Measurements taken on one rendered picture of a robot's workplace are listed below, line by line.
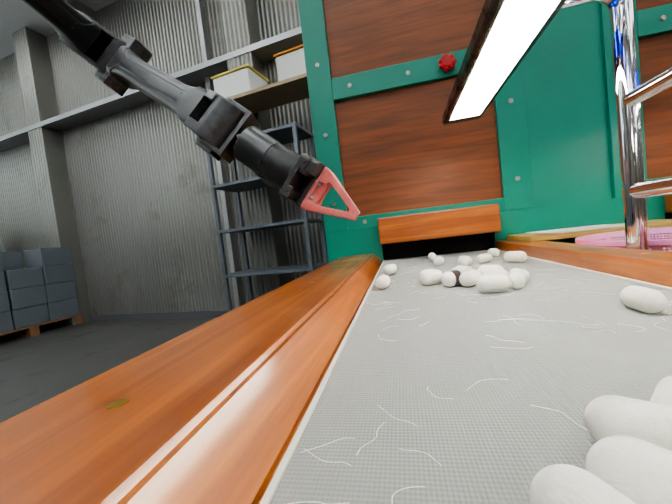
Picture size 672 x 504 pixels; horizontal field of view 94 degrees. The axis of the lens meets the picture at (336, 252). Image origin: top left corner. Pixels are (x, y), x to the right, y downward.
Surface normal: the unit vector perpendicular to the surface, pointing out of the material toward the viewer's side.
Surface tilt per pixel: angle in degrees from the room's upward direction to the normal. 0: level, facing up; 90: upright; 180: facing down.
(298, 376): 45
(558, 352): 0
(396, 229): 90
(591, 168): 90
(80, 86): 90
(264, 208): 90
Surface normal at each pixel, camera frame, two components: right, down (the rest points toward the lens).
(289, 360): 0.61, -0.77
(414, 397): -0.11, -0.99
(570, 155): -0.20, 0.07
